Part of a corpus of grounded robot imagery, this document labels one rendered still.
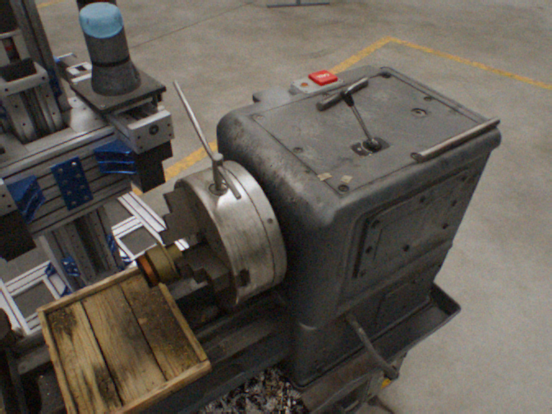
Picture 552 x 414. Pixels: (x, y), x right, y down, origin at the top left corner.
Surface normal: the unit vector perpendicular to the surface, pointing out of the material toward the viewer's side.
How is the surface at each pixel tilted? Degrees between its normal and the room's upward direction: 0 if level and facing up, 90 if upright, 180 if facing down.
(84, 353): 0
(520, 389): 0
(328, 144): 0
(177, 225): 51
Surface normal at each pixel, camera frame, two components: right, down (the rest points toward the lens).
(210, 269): -0.07, -0.81
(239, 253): 0.48, 0.11
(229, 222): 0.32, -0.29
